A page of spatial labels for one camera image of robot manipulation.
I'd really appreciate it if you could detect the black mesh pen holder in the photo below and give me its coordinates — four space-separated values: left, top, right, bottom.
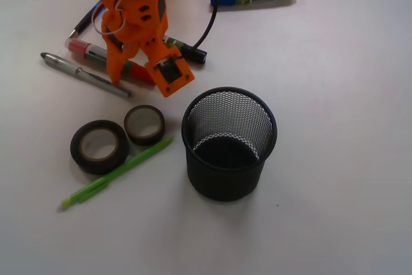
182 86 277 202

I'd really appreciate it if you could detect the large black tape roll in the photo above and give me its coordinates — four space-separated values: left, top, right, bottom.
70 120 129 175

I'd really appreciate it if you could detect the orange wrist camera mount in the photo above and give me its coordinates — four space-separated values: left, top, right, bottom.
145 55 195 97

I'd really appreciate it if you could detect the black capped marker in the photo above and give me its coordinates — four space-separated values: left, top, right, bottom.
163 36 207 64

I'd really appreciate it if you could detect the green mechanical pencil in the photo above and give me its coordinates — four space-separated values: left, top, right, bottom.
59 137 174 211

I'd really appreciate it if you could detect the black camera cable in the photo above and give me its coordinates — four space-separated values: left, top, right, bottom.
183 0 220 57

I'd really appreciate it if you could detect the small black tape roll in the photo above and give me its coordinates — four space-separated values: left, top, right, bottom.
124 105 165 146

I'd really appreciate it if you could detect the silver pen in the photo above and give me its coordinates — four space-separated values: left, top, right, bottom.
41 52 133 99

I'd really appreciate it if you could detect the red capped marker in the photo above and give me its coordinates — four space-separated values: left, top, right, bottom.
65 38 156 86

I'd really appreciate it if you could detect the dark blue ballpoint pen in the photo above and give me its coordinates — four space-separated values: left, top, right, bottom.
68 1 102 39

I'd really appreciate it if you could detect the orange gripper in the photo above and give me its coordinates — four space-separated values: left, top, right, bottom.
99 0 182 84

